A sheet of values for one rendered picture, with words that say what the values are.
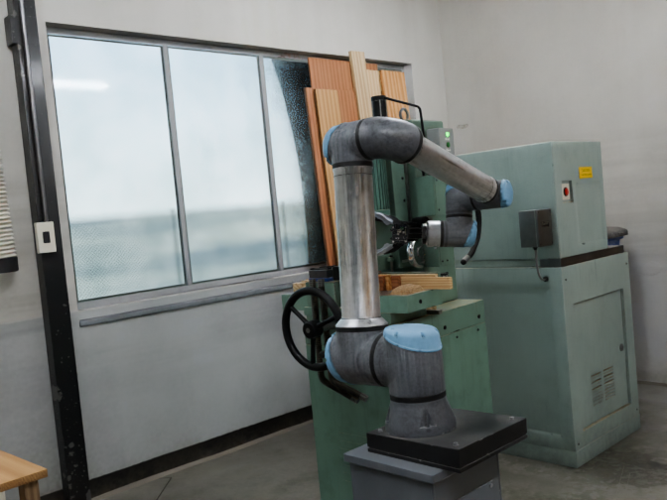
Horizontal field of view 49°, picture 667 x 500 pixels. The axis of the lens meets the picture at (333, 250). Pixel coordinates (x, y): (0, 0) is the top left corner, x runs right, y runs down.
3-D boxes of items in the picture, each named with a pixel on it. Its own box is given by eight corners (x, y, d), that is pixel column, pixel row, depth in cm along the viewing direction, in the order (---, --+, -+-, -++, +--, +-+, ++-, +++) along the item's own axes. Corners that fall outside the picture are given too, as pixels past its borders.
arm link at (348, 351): (370, 391, 194) (354, 113, 196) (323, 387, 206) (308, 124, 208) (404, 382, 206) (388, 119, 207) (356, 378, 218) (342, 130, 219)
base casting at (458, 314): (304, 344, 275) (302, 320, 274) (396, 318, 317) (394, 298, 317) (399, 351, 244) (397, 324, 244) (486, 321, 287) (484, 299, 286)
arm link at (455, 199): (483, 182, 247) (483, 217, 246) (455, 186, 255) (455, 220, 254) (468, 178, 240) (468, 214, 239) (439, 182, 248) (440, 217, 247)
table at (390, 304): (263, 313, 274) (262, 298, 274) (319, 301, 297) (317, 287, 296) (391, 318, 233) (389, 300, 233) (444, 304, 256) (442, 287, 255)
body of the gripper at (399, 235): (390, 221, 243) (427, 221, 242) (389, 223, 251) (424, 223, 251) (390, 244, 242) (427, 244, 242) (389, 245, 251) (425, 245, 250)
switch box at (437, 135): (429, 171, 281) (425, 129, 280) (443, 171, 288) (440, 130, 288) (443, 169, 277) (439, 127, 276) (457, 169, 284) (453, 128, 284)
